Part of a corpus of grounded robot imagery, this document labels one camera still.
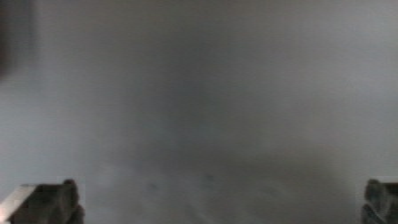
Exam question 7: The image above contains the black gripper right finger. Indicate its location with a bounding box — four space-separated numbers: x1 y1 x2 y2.
360 179 398 224

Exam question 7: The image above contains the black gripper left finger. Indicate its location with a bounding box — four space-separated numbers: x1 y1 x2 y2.
0 179 84 224

